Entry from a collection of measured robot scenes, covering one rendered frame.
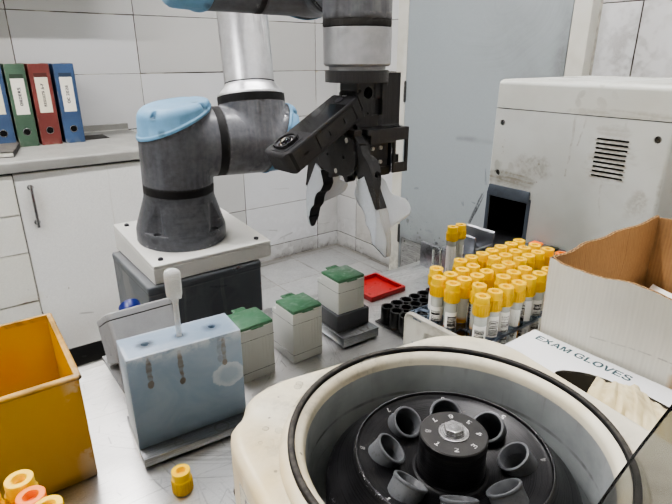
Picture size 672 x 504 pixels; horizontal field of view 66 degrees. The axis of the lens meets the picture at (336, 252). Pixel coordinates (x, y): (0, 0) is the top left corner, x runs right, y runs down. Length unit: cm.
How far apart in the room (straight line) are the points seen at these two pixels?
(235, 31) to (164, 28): 197
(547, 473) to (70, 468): 36
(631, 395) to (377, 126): 37
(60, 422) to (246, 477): 20
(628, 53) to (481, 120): 64
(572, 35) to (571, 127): 147
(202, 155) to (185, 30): 209
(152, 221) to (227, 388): 45
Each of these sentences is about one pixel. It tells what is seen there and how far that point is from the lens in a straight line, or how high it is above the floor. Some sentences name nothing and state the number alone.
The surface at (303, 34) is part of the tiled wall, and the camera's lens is 326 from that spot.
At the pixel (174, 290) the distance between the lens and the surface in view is 46.
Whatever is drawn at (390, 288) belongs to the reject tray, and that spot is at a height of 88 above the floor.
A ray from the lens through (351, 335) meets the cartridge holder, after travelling 65.
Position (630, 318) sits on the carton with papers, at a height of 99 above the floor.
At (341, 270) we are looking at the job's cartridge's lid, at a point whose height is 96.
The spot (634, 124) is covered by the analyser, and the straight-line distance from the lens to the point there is 82.
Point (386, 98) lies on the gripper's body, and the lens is 62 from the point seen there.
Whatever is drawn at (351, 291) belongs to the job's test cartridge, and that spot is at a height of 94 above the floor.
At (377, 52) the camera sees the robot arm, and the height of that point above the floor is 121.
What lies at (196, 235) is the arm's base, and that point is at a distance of 89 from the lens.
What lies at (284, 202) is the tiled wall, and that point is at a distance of 328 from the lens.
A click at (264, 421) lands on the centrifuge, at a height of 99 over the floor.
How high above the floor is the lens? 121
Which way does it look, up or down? 20 degrees down
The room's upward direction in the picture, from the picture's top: straight up
